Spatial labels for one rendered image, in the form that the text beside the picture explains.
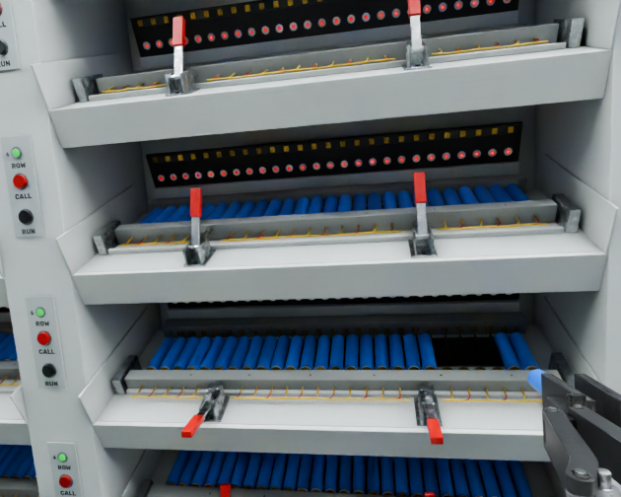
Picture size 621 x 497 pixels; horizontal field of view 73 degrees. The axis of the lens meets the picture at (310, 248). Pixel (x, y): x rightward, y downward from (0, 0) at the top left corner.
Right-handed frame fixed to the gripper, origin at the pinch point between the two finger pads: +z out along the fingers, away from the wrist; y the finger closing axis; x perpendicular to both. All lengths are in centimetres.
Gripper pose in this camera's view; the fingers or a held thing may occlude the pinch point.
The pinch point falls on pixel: (584, 405)
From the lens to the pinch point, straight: 38.9
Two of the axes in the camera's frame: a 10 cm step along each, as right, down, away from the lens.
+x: 0.4, 10.0, -0.3
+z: 1.6, 0.3, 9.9
